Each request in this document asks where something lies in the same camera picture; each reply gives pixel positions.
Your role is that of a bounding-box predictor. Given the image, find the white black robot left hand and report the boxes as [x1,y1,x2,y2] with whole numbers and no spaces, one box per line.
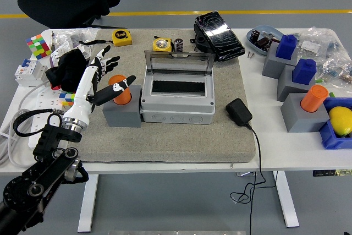
[60,45,137,127]

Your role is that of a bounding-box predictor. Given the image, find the grey electrical box with lid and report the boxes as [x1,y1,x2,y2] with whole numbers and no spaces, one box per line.
[139,50,216,125]

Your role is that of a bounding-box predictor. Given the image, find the small colourful puzzle cube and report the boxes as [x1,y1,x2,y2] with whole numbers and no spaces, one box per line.
[59,91,76,110]

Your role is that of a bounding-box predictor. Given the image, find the black cloth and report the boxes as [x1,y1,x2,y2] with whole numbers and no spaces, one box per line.
[45,49,91,94]

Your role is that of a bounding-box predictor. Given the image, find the white power strip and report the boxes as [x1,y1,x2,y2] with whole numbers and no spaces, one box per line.
[27,85,72,149]

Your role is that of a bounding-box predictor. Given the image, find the grey holder block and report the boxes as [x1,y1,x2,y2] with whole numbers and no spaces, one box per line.
[261,41,299,80]
[277,65,316,102]
[102,84,143,128]
[280,92,331,133]

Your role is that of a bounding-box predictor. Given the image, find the clear plastic bag with parts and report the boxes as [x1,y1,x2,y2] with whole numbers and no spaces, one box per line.
[316,54,352,87]
[51,27,100,65]
[296,26,343,62]

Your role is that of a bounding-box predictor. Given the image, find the white circuit breaker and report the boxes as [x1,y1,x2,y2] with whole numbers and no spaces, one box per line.
[14,58,49,88]

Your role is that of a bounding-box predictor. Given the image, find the large colourful puzzle cube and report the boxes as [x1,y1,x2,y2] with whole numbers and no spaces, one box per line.
[25,34,53,60]

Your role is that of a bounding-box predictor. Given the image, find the rectangular yellow tape measure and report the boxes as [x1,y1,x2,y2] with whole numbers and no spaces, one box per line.
[79,29,133,47]

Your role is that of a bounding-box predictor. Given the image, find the grey-brown mat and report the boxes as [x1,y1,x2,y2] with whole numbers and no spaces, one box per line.
[71,28,256,164]

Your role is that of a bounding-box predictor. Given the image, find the round yellow tape measure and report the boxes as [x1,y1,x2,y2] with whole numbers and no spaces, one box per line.
[152,36,174,52]

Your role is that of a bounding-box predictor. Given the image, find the black office chair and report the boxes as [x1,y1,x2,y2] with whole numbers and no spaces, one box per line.
[17,0,122,29]

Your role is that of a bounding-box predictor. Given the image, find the white table leg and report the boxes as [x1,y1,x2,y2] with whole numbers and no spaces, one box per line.
[77,174,99,233]
[273,171,300,228]

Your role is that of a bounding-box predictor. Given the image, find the black glossy device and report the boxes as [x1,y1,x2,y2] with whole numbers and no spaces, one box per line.
[189,11,246,62]

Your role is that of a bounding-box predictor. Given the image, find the black power adapter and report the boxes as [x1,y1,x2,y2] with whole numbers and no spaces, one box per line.
[225,97,253,127]

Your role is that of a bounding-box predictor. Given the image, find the blue-grey dish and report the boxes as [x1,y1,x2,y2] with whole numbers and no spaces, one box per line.
[246,24,285,56]

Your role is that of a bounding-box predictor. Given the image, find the dark brown components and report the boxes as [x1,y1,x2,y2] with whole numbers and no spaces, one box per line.
[255,32,278,49]

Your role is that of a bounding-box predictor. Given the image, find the blue plastic block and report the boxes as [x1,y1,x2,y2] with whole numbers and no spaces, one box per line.
[291,58,317,85]
[275,34,298,61]

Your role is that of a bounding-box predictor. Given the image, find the blue storage bin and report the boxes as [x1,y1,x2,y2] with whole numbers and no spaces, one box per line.
[318,97,352,150]

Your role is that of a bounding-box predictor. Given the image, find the black table control panel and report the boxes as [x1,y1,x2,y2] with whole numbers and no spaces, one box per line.
[312,169,352,177]

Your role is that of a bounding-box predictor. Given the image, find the yellow lemon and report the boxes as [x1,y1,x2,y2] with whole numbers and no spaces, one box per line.
[328,106,352,137]

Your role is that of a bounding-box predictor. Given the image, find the black adapter cord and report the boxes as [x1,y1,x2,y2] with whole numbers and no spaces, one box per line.
[229,123,277,235]

